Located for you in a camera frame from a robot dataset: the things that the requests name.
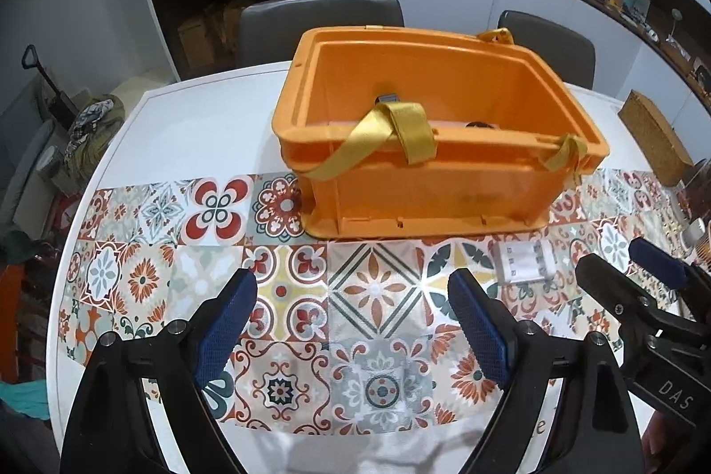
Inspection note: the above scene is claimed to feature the patterned tile table mat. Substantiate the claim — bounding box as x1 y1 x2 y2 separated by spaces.
56 170 684 435

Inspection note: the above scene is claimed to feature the white battery charger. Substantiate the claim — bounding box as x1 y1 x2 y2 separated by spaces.
491 239 557 284

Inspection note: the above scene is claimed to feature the orange plastic crate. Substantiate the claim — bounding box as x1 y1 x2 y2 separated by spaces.
272 25 610 239

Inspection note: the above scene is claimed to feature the woven cork box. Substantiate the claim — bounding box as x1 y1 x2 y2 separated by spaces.
618 90 694 187

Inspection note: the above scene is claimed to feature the dark grey chair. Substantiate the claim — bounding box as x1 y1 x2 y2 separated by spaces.
235 0 403 68
498 10 596 89

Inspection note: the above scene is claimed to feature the black round object in crate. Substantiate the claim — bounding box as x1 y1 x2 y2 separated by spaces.
465 121 499 129

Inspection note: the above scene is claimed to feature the clothes pile on seat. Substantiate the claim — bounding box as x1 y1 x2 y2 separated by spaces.
64 94 125 183

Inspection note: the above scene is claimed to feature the black device in crate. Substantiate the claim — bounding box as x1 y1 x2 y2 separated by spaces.
375 94 400 105

